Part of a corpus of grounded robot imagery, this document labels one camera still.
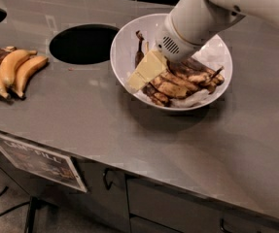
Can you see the brown banana back bowl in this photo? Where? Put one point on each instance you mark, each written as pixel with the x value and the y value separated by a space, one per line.
pixel 214 75

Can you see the grey cabinet drawer front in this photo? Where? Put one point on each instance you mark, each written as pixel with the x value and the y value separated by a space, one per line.
pixel 170 208

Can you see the spotted banana middle bowl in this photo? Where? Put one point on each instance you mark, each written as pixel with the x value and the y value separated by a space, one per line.
pixel 178 81

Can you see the yellow banana top of bunch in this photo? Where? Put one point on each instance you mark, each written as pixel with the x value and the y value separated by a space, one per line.
pixel 11 62

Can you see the black drawer handle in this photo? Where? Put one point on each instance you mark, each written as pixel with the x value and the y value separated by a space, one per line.
pixel 227 226

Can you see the white bowl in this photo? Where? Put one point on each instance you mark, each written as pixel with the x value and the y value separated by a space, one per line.
pixel 126 49

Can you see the brown banana upper middle bowl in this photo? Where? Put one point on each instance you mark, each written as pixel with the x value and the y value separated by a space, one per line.
pixel 198 78

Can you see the yellow banana of bunch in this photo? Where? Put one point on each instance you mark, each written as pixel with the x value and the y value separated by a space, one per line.
pixel 11 62
pixel 26 71

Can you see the black cabinet door handle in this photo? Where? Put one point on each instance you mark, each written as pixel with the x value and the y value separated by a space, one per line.
pixel 107 183

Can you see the yellow spotted banana front bowl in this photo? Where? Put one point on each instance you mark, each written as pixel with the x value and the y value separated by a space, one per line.
pixel 167 84

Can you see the brown banana bowl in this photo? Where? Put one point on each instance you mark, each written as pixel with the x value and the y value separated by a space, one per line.
pixel 198 78
pixel 214 75

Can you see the landfill sign plate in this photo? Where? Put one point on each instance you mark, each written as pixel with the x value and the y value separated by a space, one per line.
pixel 42 162

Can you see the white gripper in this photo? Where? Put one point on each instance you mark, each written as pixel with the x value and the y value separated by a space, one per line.
pixel 174 43

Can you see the dark spotted banana bowl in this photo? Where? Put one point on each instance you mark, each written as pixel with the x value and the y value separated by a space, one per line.
pixel 155 96

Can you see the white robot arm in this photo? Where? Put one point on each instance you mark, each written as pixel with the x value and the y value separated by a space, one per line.
pixel 225 13

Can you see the yellow banana right of bunch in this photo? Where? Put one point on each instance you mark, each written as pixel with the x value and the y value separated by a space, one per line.
pixel 26 71

